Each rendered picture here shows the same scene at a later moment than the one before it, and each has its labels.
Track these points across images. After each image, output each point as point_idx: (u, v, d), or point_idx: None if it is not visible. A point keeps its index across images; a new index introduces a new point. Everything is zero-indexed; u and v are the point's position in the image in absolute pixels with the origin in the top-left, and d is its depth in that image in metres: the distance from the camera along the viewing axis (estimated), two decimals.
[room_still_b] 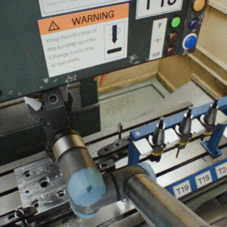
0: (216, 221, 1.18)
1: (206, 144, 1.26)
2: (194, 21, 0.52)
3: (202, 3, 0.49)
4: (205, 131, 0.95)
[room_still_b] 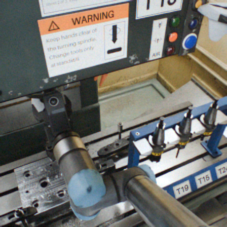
0: (216, 221, 1.18)
1: (206, 144, 1.26)
2: (194, 21, 0.52)
3: (200, 2, 0.50)
4: (205, 131, 0.95)
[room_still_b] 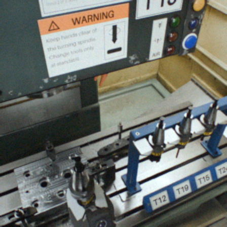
0: (216, 221, 1.18)
1: (206, 144, 1.26)
2: (194, 21, 0.52)
3: (202, 3, 0.49)
4: (205, 131, 0.95)
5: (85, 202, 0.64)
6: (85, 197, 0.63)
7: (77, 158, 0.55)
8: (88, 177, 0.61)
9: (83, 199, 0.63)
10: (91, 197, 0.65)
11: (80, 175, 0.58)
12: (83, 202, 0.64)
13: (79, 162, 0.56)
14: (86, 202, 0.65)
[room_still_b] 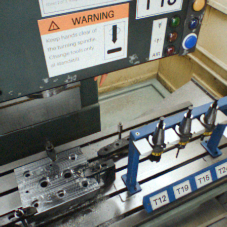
0: (216, 221, 1.18)
1: (206, 144, 1.26)
2: (194, 21, 0.52)
3: (202, 3, 0.49)
4: (205, 131, 0.95)
5: None
6: None
7: None
8: None
9: None
10: None
11: None
12: None
13: None
14: None
